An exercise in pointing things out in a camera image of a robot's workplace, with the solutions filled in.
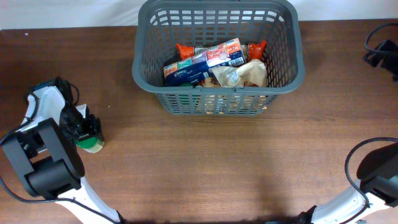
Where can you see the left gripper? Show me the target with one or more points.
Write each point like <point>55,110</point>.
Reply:
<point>94,127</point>

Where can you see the green lid jar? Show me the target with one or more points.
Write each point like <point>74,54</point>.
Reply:
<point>91,143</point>
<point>184,98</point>

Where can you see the grey plastic shopping basket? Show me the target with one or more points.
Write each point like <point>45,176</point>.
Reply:
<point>163,24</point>

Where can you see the orange spaghetti packet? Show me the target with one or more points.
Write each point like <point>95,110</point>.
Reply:
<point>250,51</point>

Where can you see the beige paper bag packet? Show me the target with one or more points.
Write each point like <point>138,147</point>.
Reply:
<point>253,72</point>

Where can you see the white tissue pack stack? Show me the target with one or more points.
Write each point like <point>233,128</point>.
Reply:
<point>197,68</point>

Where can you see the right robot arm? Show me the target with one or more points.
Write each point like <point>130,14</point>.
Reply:
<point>375,188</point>

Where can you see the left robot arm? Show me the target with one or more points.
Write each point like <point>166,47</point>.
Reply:
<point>42,151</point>

